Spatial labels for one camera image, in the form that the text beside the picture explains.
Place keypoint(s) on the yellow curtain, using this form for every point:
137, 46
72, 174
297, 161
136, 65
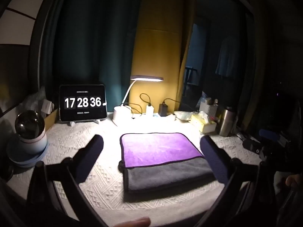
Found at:
161, 40

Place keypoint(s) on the person's left hand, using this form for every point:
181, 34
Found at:
135, 222

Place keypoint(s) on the crumpled white plastic bag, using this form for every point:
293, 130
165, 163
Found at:
184, 115

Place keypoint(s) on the stainless steel bottle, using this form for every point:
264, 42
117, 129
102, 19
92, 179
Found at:
227, 123

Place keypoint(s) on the person's right hand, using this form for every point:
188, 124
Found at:
294, 181

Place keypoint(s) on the white power strip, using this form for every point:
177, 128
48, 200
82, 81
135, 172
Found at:
156, 117

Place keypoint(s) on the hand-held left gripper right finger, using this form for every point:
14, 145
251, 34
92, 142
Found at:
213, 160

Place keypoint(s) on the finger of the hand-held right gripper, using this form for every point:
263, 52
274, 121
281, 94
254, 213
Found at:
253, 146
269, 134

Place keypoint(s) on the white storage basket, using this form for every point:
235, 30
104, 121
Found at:
209, 108

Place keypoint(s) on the hanging light garment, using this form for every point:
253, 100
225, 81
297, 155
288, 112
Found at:
227, 56

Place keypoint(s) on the white desk lamp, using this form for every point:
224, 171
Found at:
120, 115

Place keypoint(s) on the purple and grey towel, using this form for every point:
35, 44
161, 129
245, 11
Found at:
153, 151

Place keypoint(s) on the white textured tablecloth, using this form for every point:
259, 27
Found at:
106, 182

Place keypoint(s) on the clear plastic bag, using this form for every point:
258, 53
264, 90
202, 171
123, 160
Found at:
33, 101

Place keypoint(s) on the light blue round dish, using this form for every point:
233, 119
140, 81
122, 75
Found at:
21, 159

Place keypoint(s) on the white charger plug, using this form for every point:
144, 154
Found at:
149, 110

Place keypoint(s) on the cardboard box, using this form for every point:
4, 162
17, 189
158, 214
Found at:
51, 120

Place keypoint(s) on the white device with dark globe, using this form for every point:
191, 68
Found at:
29, 132

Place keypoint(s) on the dark chair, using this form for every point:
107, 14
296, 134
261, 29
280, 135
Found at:
190, 75

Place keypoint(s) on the black tablet with clock display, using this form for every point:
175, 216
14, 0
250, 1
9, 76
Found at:
82, 102

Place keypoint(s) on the yellow tissue box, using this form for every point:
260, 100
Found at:
203, 124

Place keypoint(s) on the black power adapter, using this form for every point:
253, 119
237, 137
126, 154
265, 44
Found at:
163, 110

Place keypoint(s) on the white tablet stand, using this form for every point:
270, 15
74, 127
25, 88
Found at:
73, 123

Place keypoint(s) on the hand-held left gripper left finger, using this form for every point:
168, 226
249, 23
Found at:
91, 156

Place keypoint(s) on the dark green curtain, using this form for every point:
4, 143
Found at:
94, 40

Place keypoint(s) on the small white box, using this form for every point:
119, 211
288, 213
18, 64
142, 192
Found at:
47, 106

